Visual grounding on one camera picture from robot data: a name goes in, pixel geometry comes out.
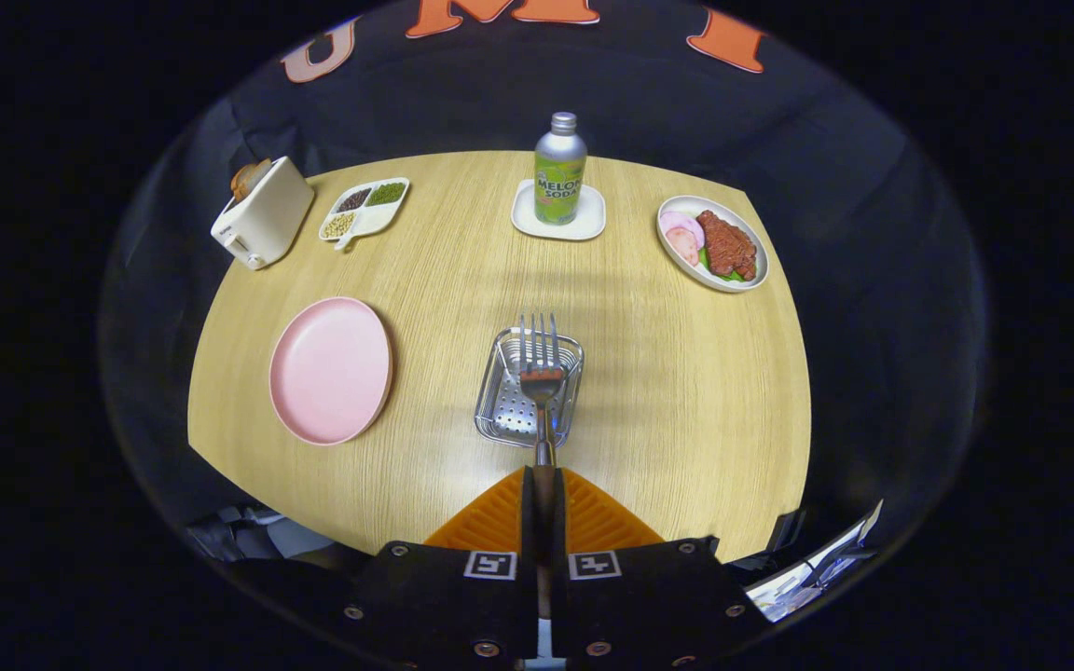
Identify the pile of dark beans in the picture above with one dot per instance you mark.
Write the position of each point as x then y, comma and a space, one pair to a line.
353, 199

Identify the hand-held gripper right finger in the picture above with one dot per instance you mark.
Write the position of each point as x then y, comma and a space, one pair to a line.
561, 531

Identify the white square coaster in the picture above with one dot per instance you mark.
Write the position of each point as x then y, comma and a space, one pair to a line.
523, 219

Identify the white shiny sheet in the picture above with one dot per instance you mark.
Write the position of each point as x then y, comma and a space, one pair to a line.
817, 578

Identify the silver green soda bottle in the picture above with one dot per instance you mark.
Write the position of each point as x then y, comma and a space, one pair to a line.
560, 158

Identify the white divided dish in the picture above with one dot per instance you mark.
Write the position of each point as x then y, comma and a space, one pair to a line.
374, 221

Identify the pink ham slice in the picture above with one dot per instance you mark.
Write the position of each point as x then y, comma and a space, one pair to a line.
683, 248

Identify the green lettuce leaf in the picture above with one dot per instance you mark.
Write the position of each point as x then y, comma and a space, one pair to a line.
719, 272

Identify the pile of green beans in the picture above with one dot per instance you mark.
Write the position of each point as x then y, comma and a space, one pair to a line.
387, 194

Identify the white oval food plate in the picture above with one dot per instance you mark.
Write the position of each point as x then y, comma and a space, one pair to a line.
686, 203

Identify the white toaster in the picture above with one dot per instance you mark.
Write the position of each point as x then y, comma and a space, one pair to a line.
267, 219

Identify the brown bread slice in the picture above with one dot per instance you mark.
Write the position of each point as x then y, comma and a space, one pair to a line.
260, 170
243, 184

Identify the pile of yellow beans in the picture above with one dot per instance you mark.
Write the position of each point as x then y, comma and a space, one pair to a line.
339, 225

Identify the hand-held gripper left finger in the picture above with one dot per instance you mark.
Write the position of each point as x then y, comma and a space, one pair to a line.
527, 531

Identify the pale purple ham slice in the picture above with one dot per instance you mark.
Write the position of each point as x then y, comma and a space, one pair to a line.
680, 224

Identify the perforated metal basket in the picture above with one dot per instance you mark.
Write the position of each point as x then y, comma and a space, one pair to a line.
504, 410

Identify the brown meat piece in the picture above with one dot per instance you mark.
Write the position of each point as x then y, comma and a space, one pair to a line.
728, 244

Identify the pink round plate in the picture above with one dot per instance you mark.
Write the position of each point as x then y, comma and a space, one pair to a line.
332, 373

